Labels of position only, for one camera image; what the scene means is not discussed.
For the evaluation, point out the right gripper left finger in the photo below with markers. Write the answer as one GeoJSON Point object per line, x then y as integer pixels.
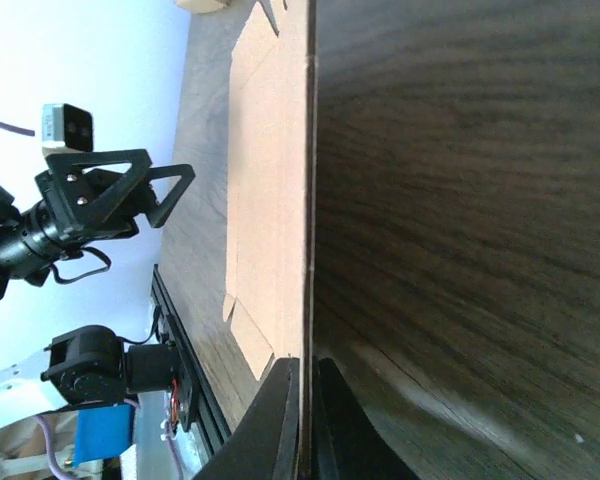
{"type": "Point", "coordinates": [264, 445]}

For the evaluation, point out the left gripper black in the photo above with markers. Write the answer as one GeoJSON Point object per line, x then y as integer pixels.
{"type": "Point", "coordinates": [98, 195]}

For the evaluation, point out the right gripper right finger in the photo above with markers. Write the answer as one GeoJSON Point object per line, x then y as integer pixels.
{"type": "Point", "coordinates": [345, 444]}

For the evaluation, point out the cardboard box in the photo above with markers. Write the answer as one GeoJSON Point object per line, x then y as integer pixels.
{"type": "Point", "coordinates": [270, 201]}

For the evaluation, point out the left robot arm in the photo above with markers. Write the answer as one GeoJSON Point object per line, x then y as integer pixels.
{"type": "Point", "coordinates": [80, 369]}

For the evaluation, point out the stack of flat cardboard sheets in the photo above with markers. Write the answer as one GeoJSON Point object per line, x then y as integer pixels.
{"type": "Point", "coordinates": [199, 7]}

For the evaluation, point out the black aluminium frame rail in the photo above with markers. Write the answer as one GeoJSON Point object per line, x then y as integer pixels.
{"type": "Point", "coordinates": [211, 423]}

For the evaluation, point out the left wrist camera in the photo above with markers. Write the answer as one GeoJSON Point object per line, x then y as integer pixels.
{"type": "Point", "coordinates": [64, 126]}

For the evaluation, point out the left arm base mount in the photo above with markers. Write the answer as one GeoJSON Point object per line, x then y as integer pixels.
{"type": "Point", "coordinates": [167, 366]}

